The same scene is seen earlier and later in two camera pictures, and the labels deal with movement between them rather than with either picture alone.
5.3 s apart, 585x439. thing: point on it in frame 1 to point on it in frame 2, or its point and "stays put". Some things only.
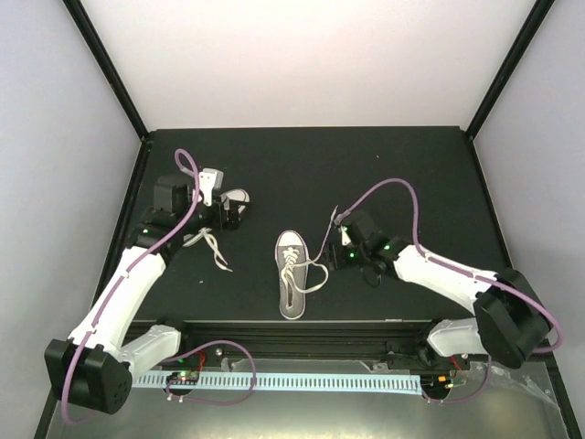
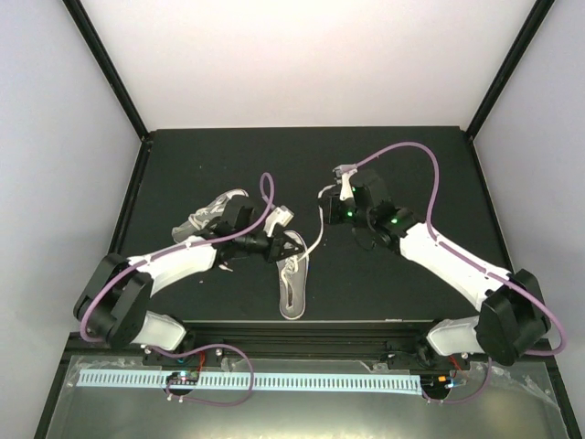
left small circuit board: (190, 377) stays put
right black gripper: (336, 260) to (330, 208)
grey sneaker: (292, 261) stays put
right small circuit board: (441, 380) stays put
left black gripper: (233, 221) to (276, 251)
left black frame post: (99, 50) stays put
